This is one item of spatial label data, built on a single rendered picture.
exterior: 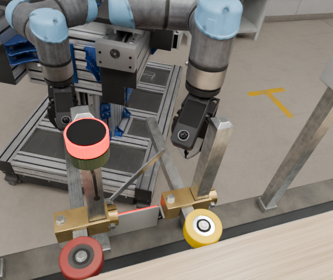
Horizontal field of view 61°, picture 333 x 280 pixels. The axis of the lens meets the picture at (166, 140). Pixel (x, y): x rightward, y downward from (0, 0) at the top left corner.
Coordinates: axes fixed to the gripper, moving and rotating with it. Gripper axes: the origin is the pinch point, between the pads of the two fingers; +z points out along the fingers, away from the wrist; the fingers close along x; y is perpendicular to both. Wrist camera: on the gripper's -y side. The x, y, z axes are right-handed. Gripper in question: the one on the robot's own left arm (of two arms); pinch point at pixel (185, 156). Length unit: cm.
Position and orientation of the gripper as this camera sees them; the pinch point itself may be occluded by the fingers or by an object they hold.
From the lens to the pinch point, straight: 69.0
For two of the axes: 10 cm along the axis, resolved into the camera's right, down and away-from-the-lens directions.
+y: 3.8, -6.2, 6.9
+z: -0.9, 7.1, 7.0
